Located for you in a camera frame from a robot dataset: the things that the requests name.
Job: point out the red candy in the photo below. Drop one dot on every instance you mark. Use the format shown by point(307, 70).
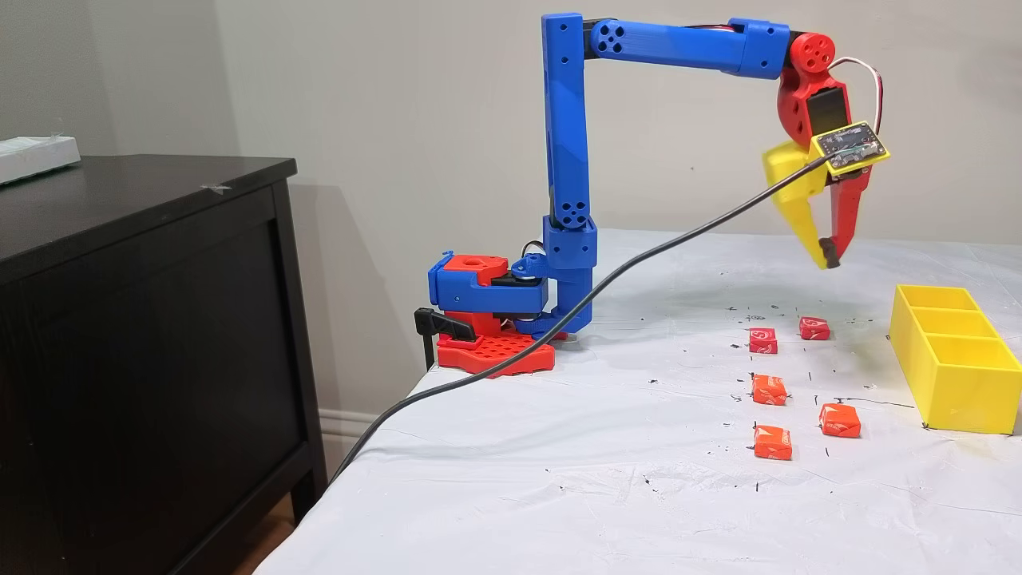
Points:
point(814, 328)
point(763, 341)

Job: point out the orange candy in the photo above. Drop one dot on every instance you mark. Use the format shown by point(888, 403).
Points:
point(840, 420)
point(773, 442)
point(770, 390)

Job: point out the yellow three-compartment box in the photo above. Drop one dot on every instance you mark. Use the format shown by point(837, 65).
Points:
point(958, 383)

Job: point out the white flat box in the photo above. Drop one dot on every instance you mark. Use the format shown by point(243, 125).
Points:
point(36, 156)

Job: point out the white tablecloth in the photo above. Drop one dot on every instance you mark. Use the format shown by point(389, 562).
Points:
point(639, 495)

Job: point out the black table clamp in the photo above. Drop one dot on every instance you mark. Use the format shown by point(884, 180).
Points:
point(447, 326)

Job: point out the white baseboard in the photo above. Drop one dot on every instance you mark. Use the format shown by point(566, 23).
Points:
point(343, 427)

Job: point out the black wooden cabinet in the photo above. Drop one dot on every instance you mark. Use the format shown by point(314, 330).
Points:
point(144, 359)

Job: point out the camera board on yellow mount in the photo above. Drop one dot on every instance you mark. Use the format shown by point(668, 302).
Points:
point(850, 148)

